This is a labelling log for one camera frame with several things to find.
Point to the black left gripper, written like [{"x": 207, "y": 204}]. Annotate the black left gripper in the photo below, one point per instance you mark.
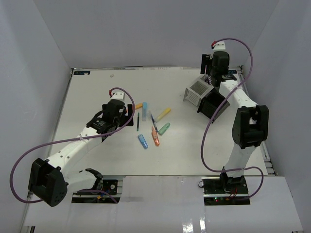
[{"x": 126, "y": 118}]

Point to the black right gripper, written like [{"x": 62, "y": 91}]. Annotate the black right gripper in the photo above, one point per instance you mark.
[{"x": 207, "y": 60}]

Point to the green gel pen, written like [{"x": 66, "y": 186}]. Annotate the green gel pen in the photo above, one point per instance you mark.
[{"x": 138, "y": 117}]

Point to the purple gel pen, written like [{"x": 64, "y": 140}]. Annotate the purple gel pen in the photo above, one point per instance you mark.
[{"x": 207, "y": 78}]

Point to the blue gel pen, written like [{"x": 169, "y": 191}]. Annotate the blue gel pen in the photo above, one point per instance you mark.
[{"x": 153, "y": 121}]

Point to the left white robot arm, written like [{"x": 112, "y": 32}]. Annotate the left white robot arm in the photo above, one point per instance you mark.
[{"x": 50, "y": 179}]

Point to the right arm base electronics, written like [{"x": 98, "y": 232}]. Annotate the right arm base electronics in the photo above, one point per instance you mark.
[{"x": 223, "y": 191}]

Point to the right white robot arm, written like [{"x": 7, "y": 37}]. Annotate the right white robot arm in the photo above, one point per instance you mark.
[{"x": 250, "y": 125}]

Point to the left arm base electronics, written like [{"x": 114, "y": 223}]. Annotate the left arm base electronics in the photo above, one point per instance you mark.
[{"x": 90, "y": 186}]

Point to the blue highlighter marker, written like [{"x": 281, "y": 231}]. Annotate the blue highlighter marker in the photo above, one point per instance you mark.
[{"x": 144, "y": 111}]

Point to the blue correction tape case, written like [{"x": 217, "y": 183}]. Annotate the blue correction tape case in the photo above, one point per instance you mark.
[{"x": 143, "y": 141}]

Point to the white slotted organizer box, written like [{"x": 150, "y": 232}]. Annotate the white slotted organizer box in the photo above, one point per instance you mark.
[{"x": 197, "y": 90}]

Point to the yellow highlighter marker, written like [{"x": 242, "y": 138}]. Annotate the yellow highlighter marker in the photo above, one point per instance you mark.
[{"x": 162, "y": 114}]

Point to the green correction tape case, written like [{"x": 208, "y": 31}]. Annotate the green correction tape case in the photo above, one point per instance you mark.
[{"x": 164, "y": 128}]

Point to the black slotted organizer box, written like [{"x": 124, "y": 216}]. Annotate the black slotted organizer box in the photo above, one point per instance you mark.
[{"x": 210, "y": 103}]

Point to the black XDOF label left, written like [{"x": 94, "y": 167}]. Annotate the black XDOF label left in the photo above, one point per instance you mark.
[{"x": 81, "y": 73}]

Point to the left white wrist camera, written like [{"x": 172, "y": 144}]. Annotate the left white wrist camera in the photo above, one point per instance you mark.
[{"x": 117, "y": 95}]

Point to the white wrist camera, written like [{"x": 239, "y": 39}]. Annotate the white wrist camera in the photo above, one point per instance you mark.
[
  {"x": 117, "y": 95},
  {"x": 218, "y": 46}
]

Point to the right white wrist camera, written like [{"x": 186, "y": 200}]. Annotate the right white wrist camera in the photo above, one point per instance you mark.
[{"x": 218, "y": 46}]

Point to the aluminium table frame rail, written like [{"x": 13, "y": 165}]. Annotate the aluminium table frame rail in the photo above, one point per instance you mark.
[{"x": 263, "y": 148}]

